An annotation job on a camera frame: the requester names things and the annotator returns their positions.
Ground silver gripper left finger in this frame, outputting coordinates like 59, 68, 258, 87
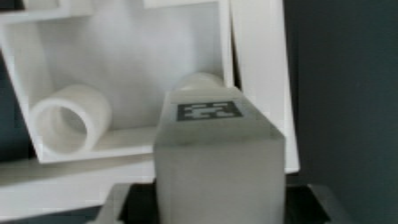
91, 183, 161, 224

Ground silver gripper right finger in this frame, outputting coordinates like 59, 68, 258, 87
285, 182, 358, 224

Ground white chair leg front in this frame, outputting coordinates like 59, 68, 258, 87
154, 73, 285, 224

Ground white chair seat part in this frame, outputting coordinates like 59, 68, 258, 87
0, 0, 235, 163

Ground white front fence bar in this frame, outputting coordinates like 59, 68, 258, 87
0, 154, 154, 219

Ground white fence bar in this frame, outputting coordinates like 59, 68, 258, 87
0, 154, 154, 219
232, 0, 301, 174

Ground white right fence bar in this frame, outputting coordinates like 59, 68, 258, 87
232, 0, 301, 174

